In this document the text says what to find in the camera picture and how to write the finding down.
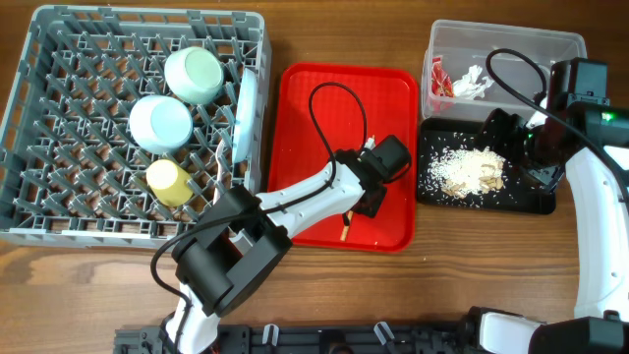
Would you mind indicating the mint green saucer bowl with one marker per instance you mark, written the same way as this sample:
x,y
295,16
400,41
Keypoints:
x,y
160,123

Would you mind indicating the yellow plastic cup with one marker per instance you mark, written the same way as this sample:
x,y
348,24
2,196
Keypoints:
x,y
169,182

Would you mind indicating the white plastic fork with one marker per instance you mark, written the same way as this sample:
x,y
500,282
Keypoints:
x,y
219,186

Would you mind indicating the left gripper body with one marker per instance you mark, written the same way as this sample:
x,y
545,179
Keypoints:
x,y
372,207

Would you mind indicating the red plastic tray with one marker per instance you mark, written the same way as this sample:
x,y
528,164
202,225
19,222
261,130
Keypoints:
x,y
342,104

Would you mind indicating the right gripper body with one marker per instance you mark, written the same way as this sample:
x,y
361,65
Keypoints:
x,y
524,147

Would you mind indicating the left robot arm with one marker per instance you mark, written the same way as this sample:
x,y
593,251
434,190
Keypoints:
x,y
235,246

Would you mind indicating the clear plastic bin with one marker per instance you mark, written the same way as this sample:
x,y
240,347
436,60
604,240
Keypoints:
x,y
461,45

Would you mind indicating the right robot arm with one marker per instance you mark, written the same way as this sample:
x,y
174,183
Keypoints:
x,y
586,139

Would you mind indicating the black tray bin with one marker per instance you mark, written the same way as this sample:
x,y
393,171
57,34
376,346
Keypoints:
x,y
516,195

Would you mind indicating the grey dishwasher rack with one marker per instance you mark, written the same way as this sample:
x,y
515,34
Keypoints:
x,y
72,175

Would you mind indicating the wooden chopstick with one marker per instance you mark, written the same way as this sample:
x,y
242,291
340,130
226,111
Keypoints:
x,y
347,219

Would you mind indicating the rice and peanut shells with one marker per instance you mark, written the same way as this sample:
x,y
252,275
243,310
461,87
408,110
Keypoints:
x,y
463,172

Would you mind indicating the white napkin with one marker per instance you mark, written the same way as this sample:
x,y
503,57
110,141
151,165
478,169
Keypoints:
x,y
472,85

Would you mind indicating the light blue plate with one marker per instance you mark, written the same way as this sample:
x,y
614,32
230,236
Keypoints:
x,y
245,117

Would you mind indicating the red snack wrapper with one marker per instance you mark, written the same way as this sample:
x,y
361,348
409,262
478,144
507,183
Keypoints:
x,y
440,82

